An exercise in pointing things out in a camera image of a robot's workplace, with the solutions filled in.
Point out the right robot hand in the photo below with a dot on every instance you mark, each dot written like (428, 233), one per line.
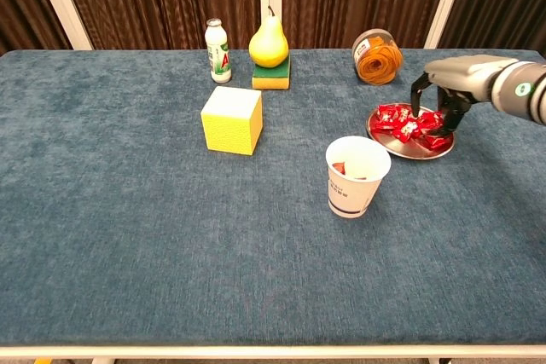
(465, 76)

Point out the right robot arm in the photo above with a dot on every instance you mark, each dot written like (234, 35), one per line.
(520, 91)

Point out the round metal plate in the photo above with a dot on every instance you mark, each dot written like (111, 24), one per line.
(409, 151)

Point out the white paper cup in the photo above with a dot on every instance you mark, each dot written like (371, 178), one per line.
(354, 198)

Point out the clear jar of orange snacks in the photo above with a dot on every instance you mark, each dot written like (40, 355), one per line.
(377, 65)

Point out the green yellow sponge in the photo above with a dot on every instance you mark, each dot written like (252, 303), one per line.
(271, 80)

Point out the yellow pear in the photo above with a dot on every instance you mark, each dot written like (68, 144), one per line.
(268, 46)

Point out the yellow cube with white top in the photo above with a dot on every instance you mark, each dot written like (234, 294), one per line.
(230, 134)

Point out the small white drink bottle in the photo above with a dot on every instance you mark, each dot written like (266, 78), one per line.
(218, 57)

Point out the blue table mat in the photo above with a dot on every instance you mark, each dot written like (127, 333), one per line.
(170, 232)

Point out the white table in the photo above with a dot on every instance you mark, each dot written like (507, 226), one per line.
(256, 352)

